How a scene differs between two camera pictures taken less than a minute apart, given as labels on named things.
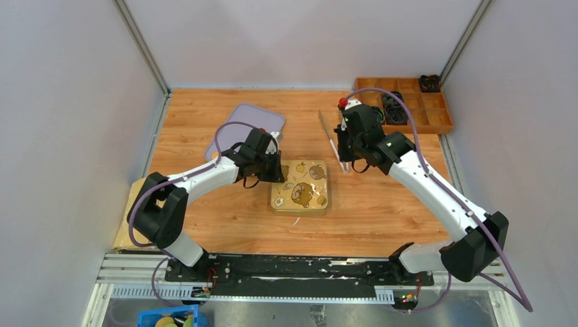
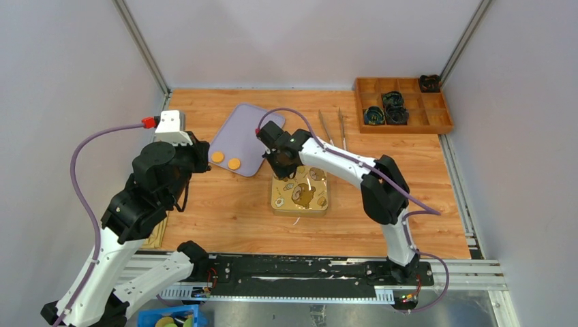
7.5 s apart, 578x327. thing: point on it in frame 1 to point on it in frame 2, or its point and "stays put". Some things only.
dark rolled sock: (396, 115) stays put
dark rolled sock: (430, 84) stays put
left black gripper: (276, 176) to (200, 148)
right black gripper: (342, 131) to (281, 174)
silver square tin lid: (305, 191) stays put
